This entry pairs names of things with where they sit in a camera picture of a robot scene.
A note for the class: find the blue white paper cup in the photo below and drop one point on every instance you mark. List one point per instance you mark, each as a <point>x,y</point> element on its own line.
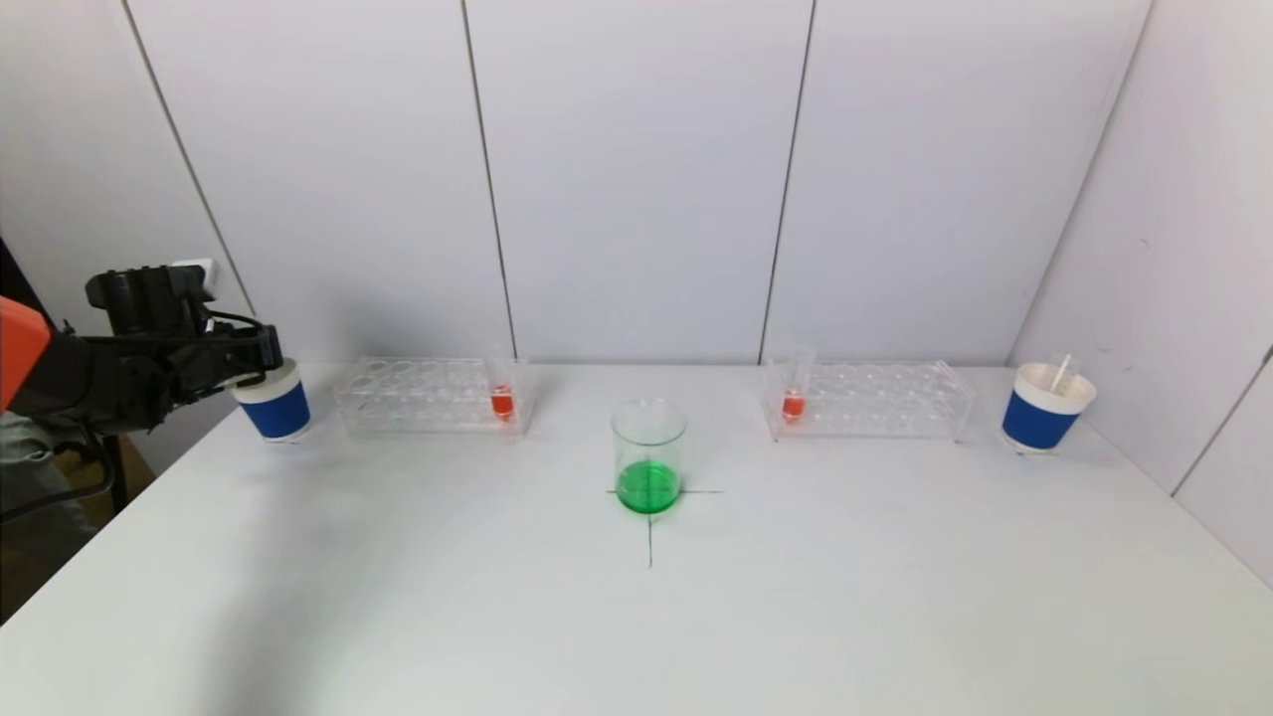
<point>1039,423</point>
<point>280,413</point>

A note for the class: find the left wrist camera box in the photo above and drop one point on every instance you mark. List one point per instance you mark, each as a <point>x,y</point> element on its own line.
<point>197,276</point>

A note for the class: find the test tube with red liquid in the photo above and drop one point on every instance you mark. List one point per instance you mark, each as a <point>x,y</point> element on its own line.
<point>792,406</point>
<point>502,403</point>

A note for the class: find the black tripod stand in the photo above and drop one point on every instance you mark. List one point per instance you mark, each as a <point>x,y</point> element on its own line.
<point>111,472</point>

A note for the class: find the clear glass beaker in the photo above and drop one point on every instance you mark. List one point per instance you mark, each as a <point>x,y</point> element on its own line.
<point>648,487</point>

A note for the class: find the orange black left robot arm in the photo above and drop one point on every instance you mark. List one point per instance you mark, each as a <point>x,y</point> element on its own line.
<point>70,383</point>

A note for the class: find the test tube with yellow pigment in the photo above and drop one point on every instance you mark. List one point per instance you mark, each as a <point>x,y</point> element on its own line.
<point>1062,373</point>

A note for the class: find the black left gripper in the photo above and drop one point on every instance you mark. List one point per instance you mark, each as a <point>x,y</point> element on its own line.
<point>267,354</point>

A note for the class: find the clear acrylic test tube rack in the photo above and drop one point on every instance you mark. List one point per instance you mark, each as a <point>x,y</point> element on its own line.
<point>875,413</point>
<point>438,413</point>

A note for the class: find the person in grey trousers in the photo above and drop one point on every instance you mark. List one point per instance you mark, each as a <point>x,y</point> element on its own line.
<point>35,477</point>

